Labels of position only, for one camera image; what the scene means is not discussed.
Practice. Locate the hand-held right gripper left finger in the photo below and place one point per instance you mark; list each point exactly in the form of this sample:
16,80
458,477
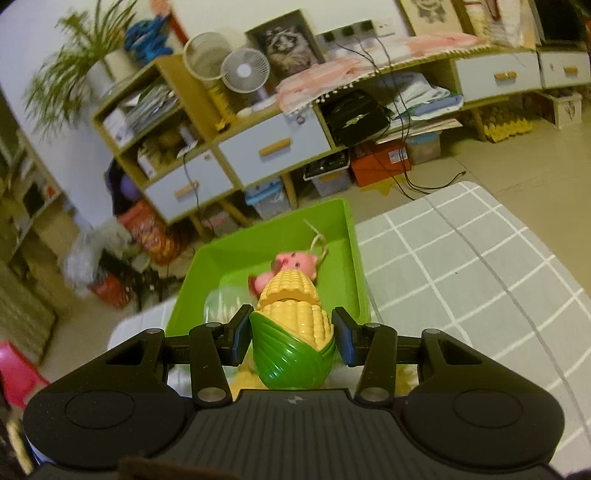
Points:
243,334

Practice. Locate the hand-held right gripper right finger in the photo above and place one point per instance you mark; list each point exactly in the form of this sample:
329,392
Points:
344,337

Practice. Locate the toy corn with green husk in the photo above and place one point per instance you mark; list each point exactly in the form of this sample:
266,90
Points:
286,350

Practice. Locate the green plastic box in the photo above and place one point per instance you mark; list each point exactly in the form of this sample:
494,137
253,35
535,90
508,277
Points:
277,230

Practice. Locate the clear cotton swab container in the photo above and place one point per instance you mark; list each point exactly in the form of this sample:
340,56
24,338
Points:
221,304

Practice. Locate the pink pig toy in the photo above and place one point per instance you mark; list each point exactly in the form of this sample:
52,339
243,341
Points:
295,261

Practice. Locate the clear bin with blue lid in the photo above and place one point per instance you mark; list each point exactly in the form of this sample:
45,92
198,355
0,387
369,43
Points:
268,201

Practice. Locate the orange snack bucket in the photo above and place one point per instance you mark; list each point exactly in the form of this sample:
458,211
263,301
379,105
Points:
152,233

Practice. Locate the red carton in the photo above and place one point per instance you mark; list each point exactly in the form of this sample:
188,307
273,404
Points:
111,290

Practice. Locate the clear storage bin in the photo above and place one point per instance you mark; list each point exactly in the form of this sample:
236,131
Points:
330,177

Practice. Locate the clear plastic bag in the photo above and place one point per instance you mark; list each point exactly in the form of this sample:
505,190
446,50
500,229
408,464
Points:
94,254

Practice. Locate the orange shoe box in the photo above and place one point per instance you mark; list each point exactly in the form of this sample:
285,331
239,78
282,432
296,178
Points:
378,164

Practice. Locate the white carton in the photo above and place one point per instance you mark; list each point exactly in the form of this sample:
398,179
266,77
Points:
147,162

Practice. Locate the tall wooden shelf cabinet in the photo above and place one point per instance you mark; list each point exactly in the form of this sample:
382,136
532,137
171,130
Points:
203,134

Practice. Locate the black bag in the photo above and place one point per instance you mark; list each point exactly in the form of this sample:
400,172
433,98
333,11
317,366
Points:
353,115

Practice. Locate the yellow canister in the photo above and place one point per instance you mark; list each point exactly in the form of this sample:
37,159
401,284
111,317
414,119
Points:
221,108

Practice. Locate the red plastic stool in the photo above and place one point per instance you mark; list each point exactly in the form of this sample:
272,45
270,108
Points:
18,374

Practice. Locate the pile of papers on shelf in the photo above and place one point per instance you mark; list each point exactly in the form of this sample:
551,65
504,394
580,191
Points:
152,106

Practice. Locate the stack of folded papers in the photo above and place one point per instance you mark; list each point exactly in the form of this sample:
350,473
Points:
422,99

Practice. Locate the low wooden cabinet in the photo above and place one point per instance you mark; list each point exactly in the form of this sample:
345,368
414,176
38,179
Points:
461,110

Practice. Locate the yellow egg crate foam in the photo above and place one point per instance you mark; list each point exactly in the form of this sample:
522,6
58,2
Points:
505,129

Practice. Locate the small white desk fan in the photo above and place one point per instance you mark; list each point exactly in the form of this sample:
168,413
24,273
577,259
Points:
244,69

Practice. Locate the pink patterned cloth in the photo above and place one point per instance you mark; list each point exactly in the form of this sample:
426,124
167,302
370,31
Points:
351,69

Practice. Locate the large round white fan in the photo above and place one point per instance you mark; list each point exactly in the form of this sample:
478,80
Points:
207,53

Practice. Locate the framed cat picture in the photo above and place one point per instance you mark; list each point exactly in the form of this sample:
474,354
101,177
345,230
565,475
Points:
286,44

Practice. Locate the blue plush toy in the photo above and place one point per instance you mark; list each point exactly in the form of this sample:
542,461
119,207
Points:
145,39

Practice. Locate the white wooden crate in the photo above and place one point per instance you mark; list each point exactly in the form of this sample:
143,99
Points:
561,108

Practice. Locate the potted green plant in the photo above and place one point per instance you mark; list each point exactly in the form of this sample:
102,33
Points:
87,50

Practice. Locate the framed cartoon drawing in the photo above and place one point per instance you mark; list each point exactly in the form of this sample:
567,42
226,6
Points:
429,14

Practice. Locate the wall power outlets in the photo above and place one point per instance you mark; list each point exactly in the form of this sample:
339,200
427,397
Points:
355,30

